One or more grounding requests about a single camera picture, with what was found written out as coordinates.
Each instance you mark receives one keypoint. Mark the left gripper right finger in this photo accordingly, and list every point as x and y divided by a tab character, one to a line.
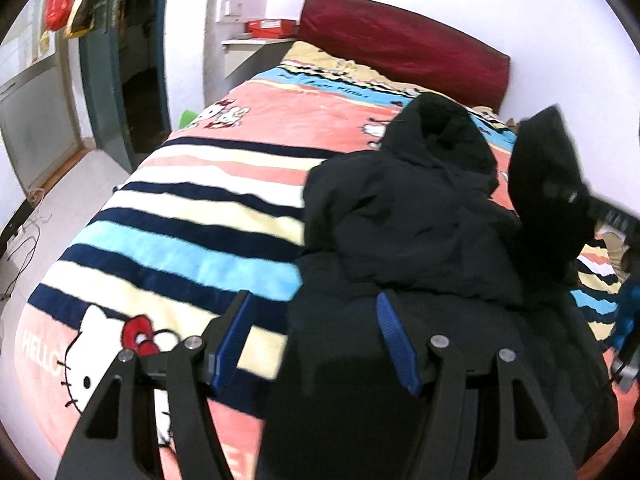
481	412

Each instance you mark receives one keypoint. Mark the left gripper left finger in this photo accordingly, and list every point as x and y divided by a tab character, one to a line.
116	435

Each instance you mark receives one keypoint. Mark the black hooded jacket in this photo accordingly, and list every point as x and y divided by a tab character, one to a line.
416	217

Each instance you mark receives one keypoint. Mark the Hello Kitty striped blanket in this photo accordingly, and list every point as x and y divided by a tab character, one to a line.
215	209

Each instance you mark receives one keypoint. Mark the dark red headboard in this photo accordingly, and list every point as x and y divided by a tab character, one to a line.
408	47

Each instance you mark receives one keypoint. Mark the grey metal door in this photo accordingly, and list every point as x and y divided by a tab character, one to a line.
38	127

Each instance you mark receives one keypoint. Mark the dark green door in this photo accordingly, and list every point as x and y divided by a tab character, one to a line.
122	65

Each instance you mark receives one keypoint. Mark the red box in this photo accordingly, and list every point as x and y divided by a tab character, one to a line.
271	28

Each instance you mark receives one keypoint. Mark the white bedside shelf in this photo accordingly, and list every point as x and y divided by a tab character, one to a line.
245	58

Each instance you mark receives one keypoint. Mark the yellow hanging bag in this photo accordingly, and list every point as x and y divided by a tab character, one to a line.
81	19

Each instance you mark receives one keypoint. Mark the red hanging bag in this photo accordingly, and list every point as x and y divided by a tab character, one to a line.
57	13

